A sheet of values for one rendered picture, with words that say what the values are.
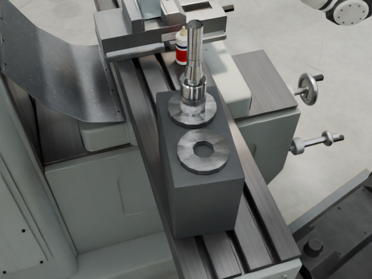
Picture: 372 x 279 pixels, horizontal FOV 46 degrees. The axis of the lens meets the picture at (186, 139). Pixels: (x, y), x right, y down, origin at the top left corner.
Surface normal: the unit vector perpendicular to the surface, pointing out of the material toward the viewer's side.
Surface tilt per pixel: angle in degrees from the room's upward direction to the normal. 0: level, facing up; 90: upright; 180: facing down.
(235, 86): 0
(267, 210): 0
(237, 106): 90
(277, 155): 90
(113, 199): 90
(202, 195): 90
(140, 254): 0
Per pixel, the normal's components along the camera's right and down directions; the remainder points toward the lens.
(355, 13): -0.08, 0.83
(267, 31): 0.01, -0.62
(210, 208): 0.18, 0.77
